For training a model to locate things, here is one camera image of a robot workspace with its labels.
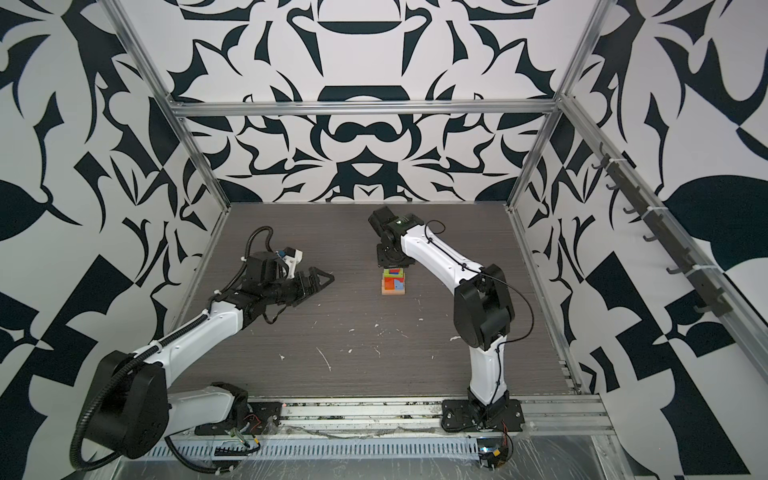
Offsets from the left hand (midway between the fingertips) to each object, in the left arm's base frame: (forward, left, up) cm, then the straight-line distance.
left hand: (328, 279), depth 83 cm
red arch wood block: (+5, -17, -13) cm, 22 cm away
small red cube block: (+5, -20, -10) cm, 23 cm away
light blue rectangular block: (+4, -20, -12) cm, 23 cm away
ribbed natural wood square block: (+7, -16, -8) cm, 20 cm away
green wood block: (+6, -18, -9) cm, 21 cm away
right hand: (+7, -18, -3) cm, 19 cm away
